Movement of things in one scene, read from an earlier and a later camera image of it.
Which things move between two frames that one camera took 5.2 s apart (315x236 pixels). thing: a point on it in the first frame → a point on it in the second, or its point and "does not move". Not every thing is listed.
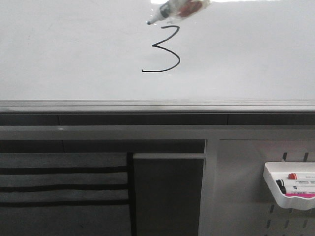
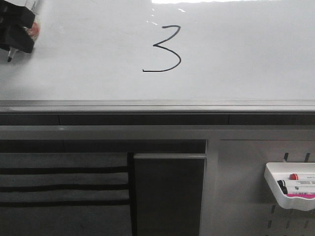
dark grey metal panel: [168, 188] does not move
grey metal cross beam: [159, 132] does not move
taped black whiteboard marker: [172, 9] → [32, 30]
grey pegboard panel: [236, 200] does not move
